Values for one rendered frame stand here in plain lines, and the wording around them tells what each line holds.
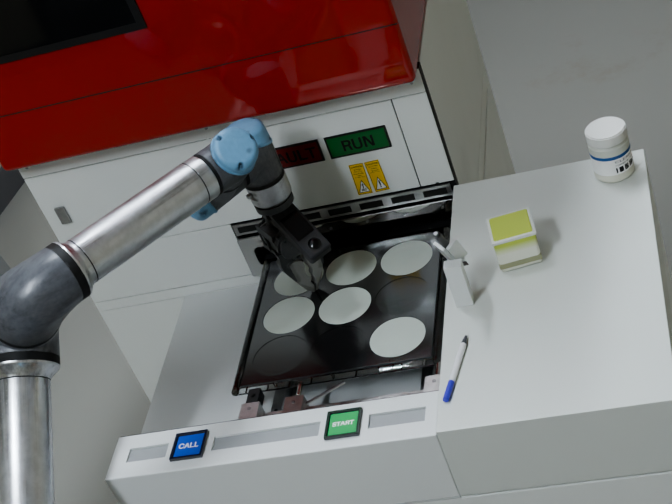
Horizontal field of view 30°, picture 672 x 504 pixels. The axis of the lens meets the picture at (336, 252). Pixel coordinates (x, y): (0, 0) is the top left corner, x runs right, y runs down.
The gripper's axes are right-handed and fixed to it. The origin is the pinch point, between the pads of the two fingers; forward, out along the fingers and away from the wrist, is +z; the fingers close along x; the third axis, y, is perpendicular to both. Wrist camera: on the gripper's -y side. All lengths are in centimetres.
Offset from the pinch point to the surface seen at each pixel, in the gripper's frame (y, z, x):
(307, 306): -1.9, 1.3, 3.5
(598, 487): -66, 11, -6
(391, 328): -20.5, 1.3, -2.7
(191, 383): 9.2, 9.2, 27.0
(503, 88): 153, 91, -147
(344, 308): -8.6, 1.3, -0.5
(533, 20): 179, 91, -186
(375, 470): -45.3, 1.2, 18.4
